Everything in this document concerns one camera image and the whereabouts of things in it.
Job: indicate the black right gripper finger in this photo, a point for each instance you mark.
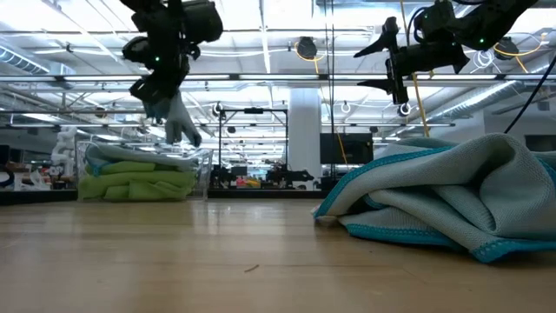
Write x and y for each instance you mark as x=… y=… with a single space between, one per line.
x=378 y=84
x=373 y=47

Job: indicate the blue microfiber towel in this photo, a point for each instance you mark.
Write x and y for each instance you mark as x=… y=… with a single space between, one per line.
x=139 y=154
x=180 y=121
x=434 y=187

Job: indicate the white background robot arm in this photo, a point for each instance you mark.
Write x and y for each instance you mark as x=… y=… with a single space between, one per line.
x=65 y=148

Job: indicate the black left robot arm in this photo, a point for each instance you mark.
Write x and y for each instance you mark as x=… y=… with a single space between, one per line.
x=174 y=21

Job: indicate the black monitor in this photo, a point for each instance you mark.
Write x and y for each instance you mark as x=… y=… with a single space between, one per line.
x=356 y=148

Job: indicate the white round pillar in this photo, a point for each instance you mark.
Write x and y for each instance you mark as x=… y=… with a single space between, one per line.
x=304 y=143

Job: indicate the clear plastic bin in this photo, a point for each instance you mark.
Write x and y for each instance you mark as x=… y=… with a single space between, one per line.
x=207 y=174

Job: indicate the black metal table frame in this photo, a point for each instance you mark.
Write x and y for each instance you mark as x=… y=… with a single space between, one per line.
x=260 y=194

